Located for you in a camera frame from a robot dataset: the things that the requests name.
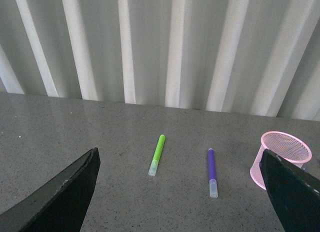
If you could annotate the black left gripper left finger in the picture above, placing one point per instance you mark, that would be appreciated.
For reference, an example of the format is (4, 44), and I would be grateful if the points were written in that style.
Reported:
(61, 204)

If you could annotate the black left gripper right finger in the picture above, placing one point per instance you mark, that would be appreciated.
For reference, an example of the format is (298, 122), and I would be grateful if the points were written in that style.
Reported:
(294, 193)

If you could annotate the purple marker pen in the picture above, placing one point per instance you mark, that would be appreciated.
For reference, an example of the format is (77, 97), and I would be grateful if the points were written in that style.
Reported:
(212, 177)

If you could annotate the pink mesh cup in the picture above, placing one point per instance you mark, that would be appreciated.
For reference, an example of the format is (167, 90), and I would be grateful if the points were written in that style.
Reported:
(285, 145)

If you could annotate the green marker pen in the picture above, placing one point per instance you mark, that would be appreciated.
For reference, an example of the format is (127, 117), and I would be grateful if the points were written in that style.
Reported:
(157, 155)

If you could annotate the white pleated curtain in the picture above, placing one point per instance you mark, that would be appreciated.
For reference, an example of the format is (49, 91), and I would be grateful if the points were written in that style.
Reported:
(257, 57)

